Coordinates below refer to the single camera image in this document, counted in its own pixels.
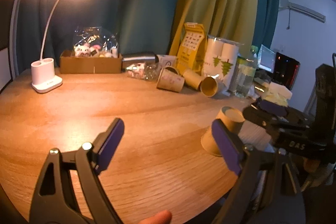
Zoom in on plain brown paper cup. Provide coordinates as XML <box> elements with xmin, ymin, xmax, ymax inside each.
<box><xmin>201</xmin><ymin>106</ymin><xmax>245</xmax><ymax>157</ymax></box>

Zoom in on right lying paper cup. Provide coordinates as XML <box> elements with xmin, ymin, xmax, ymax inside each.
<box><xmin>200</xmin><ymin>76</ymin><xmax>225</xmax><ymax>97</ymax></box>

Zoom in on lying paper cup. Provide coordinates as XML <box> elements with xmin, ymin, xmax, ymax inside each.
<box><xmin>165</xmin><ymin>66</ymin><xmax>180</xmax><ymax>76</ymax></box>
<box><xmin>200</xmin><ymin>76</ymin><xmax>225</xmax><ymax>97</ymax></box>

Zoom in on packaged paper cup stack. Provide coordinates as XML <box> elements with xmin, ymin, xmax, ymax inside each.
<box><xmin>202</xmin><ymin>35</ymin><xmax>241</xmax><ymax>92</ymax></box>

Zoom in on middle brown paper cup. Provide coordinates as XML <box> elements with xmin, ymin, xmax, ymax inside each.
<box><xmin>182</xmin><ymin>68</ymin><xmax>204</xmax><ymax>90</ymax></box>

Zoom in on flower printed paper cup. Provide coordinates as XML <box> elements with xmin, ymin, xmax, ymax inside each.
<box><xmin>156</xmin><ymin>68</ymin><xmax>185</xmax><ymax>93</ymax></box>

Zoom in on rear lying paper cup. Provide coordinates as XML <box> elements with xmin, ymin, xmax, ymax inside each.
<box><xmin>165</xmin><ymin>66</ymin><xmax>180</xmax><ymax>76</ymax></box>

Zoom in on operator fingertip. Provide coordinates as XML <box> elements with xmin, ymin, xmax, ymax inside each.
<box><xmin>139</xmin><ymin>210</ymin><xmax>172</xmax><ymax>224</ymax></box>

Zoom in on yellow tissue pack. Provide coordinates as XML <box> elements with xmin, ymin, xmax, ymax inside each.
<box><xmin>262</xmin><ymin>90</ymin><xmax>288</xmax><ymax>107</ymax></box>

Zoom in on clear water bottle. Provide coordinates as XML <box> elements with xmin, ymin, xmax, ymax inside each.
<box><xmin>235</xmin><ymin>46</ymin><xmax>258</xmax><ymax>98</ymax></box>

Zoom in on computer monitor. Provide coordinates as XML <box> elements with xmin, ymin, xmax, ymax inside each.
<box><xmin>257</xmin><ymin>45</ymin><xmax>276</xmax><ymax>73</ymax></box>

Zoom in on yellow paper bag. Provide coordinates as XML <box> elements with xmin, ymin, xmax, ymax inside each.
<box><xmin>177</xmin><ymin>22</ymin><xmax>207</xmax><ymax>75</ymax></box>

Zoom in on small white printed box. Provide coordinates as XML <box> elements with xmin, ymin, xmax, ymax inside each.
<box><xmin>157</xmin><ymin>55</ymin><xmax>177</xmax><ymax>67</ymax></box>

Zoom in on small clear candy bag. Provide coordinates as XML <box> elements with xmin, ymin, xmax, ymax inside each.
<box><xmin>125</xmin><ymin>63</ymin><xmax>162</xmax><ymax>81</ymax></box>

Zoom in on stainless steel thermos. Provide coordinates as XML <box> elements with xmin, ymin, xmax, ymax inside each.
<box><xmin>122</xmin><ymin>52</ymin><xmax>159</xmax><ymax>70</ymax></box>

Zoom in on white desk lamp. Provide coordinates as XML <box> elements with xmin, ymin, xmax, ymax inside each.
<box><xmin>31</xmin><ymin>0</ymin><xmax>63</xmax><ymax>94</ymax></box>

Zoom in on cardboard box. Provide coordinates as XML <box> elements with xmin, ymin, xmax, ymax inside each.
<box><xmin>60</xmin><ymin>50</ymin><xmax>122</xmax><ymax>74</ymax></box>

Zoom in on clear bag of toys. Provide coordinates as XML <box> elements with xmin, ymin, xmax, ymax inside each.
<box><xmin>72</xmin><ymin>27</ymin><xmax>119</xmax><ymax>58</ymax></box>

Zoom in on teal curtain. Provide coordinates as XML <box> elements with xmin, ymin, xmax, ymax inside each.
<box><xmin>16</xmin><ymin>0</ymin><xmax>177</xmax><ymax>72</ymax></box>

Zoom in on wall air conditioner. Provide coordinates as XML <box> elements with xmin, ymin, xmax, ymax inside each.
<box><xmin>279</xmin><ymin>0</ymin><xmax>326</xmax><ymax>23</ymax></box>

